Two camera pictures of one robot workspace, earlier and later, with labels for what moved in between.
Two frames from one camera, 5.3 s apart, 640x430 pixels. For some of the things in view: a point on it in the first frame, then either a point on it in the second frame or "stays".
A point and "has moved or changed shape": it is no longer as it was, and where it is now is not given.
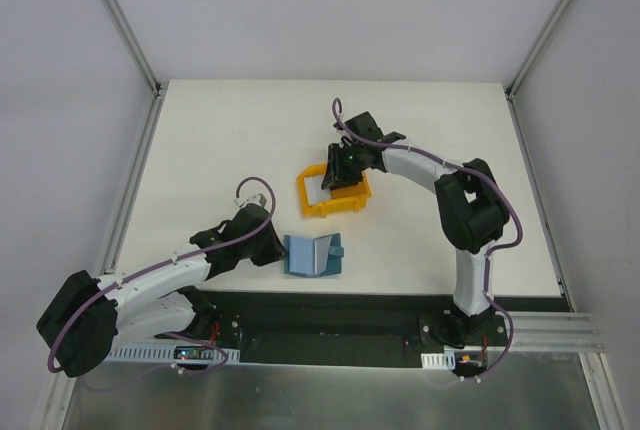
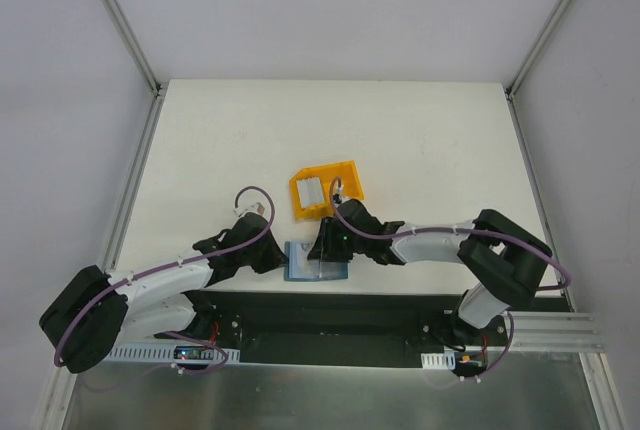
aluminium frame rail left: [118, 17] stays
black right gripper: [341, 162] → [326, 242]
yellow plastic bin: [351, 197] has moved or changed shape
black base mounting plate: [340, 328] stays
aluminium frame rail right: [551, 22] stays
